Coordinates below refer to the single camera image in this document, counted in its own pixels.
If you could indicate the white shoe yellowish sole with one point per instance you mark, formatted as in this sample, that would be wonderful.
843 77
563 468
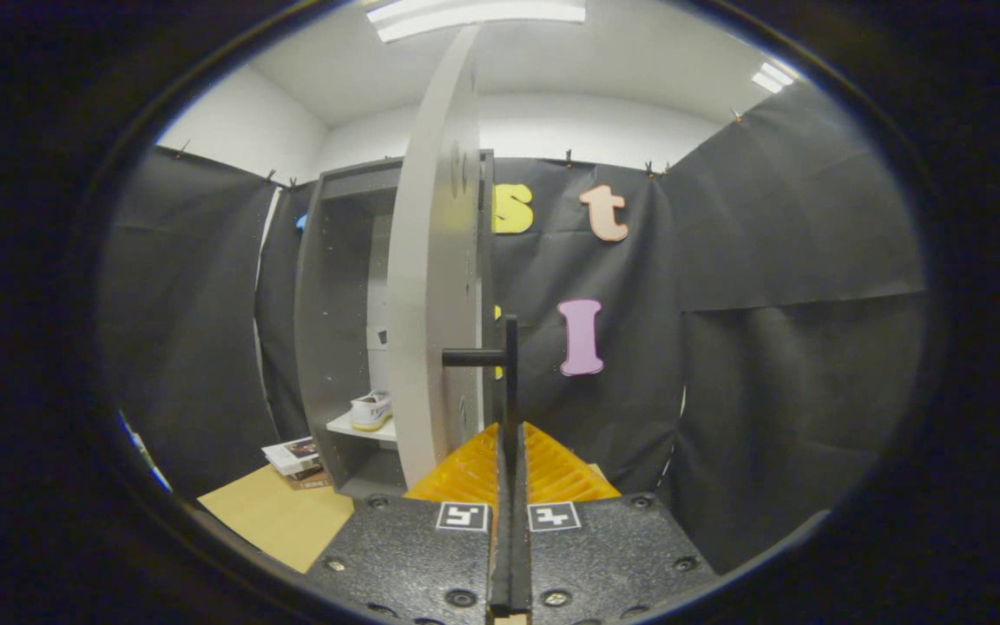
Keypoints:
371 411

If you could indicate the small ceiling light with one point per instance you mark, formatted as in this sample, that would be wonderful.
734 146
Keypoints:
772 76

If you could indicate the white magazine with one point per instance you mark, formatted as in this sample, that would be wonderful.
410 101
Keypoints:
292 453

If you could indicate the light grey shoe cabinet door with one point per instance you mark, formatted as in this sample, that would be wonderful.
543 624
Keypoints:
430 260

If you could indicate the long ceiling light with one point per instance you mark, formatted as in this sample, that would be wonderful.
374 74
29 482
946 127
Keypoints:
474 16

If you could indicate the black backdrop cloth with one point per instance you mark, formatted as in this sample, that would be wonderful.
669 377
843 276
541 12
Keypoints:
769 260

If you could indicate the grey shoe cabinet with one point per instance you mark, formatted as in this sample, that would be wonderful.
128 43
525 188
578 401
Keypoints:
326 304

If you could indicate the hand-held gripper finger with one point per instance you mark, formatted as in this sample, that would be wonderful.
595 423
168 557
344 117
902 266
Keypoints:
501 529
521 529

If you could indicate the brown book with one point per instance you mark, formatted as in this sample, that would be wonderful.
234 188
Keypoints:
313 479

